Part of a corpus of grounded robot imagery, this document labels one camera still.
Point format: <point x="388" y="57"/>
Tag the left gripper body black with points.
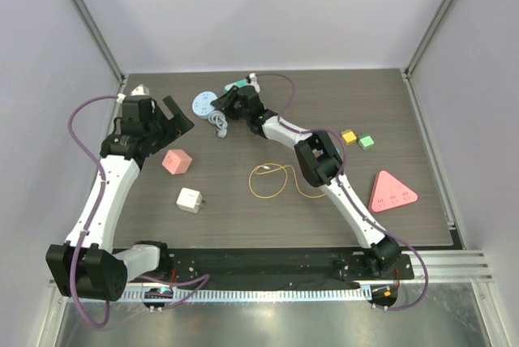
<point x="152" y="128"/>

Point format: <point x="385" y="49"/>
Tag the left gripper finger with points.
<point x="178" y="121"/>
<point x="166" y="133"/>

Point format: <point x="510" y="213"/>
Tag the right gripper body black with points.
<point x="233" y="100"/>

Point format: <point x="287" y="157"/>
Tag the light blue round socket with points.
<point x="202" y="105"/>

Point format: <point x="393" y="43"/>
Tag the pink white cube charger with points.
<point x="176" y="161"/>

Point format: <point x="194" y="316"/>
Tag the white cube tiger adapter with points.
<point x="189" y="200"/>

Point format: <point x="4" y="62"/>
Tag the yellow usb charger plug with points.
<point x="349" y="137"/>

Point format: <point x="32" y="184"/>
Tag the green usb charger plug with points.
<point x="365" y="141"/>

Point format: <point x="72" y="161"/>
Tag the pink triangular power socket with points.
<point x="388" y="192"/>

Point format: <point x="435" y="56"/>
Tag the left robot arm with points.
<point x="85" y="265"/>

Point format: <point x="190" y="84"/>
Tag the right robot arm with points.
<point x="321" y="166"/>

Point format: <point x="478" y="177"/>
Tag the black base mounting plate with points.
<point x="276" y="268"/>

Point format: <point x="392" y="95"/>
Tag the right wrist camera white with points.
<point x="252" y="80"/>

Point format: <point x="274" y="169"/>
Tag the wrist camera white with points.
<point x="252" y="80"/>
<point x="140" y="90"/>

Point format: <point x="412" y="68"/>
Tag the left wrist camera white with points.
<point x="140" y="90"/>

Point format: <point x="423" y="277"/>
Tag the left aluminium frame post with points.
<point x="97" y="37"/>

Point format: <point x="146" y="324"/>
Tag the aluminium frame post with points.
<point x="433" y="27"/>
<point x="97" y="37"/>

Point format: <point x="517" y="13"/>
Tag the slotted cable duct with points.
<point x="143" y="293"/>

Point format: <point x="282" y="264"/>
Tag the aluminium front rail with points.
<point x="437" y="266"/>

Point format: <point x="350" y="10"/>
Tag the right aluminium frame post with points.
<point x="433" y="27"/>

